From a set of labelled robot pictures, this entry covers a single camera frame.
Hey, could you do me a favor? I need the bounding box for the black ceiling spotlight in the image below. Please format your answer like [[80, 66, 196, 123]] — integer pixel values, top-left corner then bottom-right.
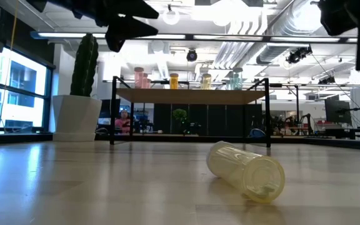
[[286, 46, 313, 65], [318, 74, 336, 85]]

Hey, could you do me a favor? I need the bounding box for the black hanging camera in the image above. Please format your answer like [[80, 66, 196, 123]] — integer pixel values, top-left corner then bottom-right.
[[186, 48, 199, 63]]

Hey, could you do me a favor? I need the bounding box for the orange medicine bottle white cap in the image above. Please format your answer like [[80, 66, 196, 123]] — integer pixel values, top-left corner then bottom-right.
[[169, 73, 179, 90]]

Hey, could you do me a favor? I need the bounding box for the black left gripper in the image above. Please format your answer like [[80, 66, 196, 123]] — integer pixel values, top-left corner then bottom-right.
[[73, 0, 160, 53]]

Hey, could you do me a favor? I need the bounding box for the white ring lamp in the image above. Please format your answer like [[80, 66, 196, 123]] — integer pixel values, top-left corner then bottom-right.
[[162, 8, 181, 26]]

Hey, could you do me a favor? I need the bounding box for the small green potted plant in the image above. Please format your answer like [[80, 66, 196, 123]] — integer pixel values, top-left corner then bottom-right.
[[172, 108, 189, 126]]

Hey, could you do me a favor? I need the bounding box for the blue round object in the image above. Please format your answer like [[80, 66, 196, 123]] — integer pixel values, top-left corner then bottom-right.
[[249, 127, 267, 139]]

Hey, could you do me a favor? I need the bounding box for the wooden shelf black metal frame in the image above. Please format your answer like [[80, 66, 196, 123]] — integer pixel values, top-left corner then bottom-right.
[[109, 76, 272, 148]]

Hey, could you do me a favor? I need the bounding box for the yellow medicine bottle white cap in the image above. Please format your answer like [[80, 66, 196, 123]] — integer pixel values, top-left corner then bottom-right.
[[201, 73, 212, 91], [206, 140, 286, 204]]

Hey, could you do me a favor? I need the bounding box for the large window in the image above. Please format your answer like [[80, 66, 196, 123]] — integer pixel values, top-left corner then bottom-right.
[[0, 46, 53, 134]]

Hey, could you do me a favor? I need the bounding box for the overhead LED light bar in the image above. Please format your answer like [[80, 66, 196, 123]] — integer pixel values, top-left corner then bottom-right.
[[29, 30, 359, 45]]

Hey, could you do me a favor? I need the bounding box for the white faceted plant pot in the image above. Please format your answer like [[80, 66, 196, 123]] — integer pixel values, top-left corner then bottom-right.
[[52, 94, 103, 143]]

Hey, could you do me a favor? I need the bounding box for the person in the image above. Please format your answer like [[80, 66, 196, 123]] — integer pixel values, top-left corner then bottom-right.
[[114, 109, 133, 134]]

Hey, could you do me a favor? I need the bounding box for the green cactus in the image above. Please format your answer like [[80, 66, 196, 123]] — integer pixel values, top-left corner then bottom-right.
[[69, 32, 99, 97]]

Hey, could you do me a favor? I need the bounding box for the black computer monitor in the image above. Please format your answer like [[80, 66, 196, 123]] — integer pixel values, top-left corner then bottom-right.
[[324, 99, 353, 125]]

